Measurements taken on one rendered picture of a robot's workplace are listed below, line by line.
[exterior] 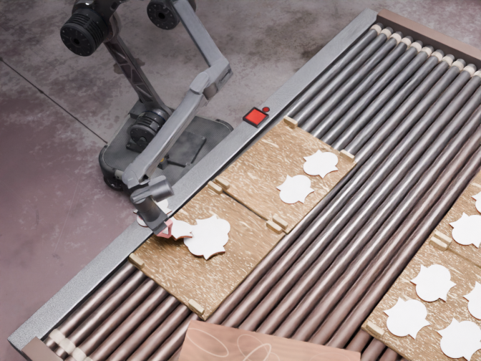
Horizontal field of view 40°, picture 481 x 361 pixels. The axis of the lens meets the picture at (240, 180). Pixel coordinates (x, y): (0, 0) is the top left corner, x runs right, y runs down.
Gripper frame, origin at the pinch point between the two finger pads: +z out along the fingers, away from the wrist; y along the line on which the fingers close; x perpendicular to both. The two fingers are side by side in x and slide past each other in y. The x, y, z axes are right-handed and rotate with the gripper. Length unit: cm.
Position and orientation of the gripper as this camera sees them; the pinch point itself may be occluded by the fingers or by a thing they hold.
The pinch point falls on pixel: (162, 229)
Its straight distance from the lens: 218.7
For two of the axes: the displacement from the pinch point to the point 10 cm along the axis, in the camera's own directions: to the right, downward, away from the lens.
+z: 2.9, 5.8, 7.6
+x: -7.4, 6.4, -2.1
